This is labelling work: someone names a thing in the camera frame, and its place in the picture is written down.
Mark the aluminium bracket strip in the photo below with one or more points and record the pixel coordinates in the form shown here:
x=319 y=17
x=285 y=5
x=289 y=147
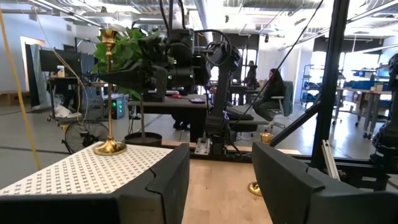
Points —
x=330 y=160

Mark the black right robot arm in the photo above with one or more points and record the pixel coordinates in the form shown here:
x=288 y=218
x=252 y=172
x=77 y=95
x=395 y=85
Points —
x=222 y=93

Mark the office chair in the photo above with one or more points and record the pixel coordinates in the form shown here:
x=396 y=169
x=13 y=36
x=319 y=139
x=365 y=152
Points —
x=286 y=96

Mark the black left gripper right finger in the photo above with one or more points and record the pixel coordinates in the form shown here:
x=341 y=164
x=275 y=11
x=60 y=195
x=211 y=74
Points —
x=311 y=202

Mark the dark monitor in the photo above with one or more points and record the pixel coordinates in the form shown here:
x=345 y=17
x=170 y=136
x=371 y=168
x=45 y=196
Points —
x=60 y=62

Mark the silver mounting plate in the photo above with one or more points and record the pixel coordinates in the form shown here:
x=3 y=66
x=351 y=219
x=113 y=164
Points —
x=202 y=146

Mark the standing person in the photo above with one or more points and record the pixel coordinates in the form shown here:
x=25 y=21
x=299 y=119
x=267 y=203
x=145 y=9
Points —
x=251 y=74

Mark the wooden workbench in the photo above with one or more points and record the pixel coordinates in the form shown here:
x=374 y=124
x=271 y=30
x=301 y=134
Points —
x=363 y=93

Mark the white patterned mat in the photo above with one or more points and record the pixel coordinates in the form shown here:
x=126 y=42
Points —
x=87 y=171

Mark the seated person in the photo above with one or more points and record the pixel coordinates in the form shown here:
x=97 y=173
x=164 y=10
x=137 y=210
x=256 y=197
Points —
x=272 y=93

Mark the metal storage shelf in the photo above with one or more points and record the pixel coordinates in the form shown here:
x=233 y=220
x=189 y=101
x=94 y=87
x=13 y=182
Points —
x=306 y=84

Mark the black diagonal frame brace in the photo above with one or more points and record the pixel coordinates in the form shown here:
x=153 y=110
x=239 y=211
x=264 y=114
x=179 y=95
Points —
x=298 y=123

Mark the potted green plant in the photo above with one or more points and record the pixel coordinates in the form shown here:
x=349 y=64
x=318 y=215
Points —
x=124 y=49

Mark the black floor fan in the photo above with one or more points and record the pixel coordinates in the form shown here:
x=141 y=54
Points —
x=84 y=135

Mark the black desk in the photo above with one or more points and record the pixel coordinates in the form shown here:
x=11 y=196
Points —
x=177 y=107

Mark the black frame post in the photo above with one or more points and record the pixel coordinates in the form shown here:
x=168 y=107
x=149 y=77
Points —
x=331 y=77

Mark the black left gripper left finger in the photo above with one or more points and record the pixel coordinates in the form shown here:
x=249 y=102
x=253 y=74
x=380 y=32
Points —
x=93 y=208

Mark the equipment cart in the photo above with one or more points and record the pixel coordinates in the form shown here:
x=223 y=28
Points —
x=65 y=93

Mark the black stand with device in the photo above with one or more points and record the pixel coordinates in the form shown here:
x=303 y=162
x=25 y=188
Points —
x=388 y=137

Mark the tall gold candlestick holder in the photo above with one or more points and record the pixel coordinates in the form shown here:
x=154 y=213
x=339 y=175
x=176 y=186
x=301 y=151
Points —
x=109 y=146

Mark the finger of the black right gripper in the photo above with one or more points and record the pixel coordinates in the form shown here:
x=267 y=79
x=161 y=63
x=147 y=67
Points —
x=124 y=76
x=157 y=84

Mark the black base frame rail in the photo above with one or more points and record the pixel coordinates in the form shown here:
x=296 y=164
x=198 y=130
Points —
x=354 y=168

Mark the short gold candlestick holder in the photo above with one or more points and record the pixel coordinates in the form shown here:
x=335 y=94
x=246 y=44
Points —
x=254 y=188

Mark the computer with green lights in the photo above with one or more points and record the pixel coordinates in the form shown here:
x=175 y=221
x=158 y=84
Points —
x=117 y=105

